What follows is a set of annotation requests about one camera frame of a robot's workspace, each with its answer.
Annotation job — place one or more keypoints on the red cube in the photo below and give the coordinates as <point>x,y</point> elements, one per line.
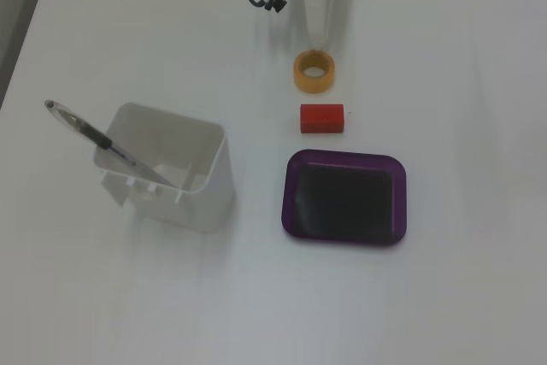
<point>320,119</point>

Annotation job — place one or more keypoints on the yellow tape roll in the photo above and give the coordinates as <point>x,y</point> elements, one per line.
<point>300,79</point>

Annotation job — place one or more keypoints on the purple metal tray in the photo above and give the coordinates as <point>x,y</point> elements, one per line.
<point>363,211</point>

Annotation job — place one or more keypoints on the white plastic container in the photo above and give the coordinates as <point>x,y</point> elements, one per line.
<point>205,207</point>

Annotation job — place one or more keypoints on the clear black pen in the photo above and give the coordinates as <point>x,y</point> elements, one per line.
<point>100,139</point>

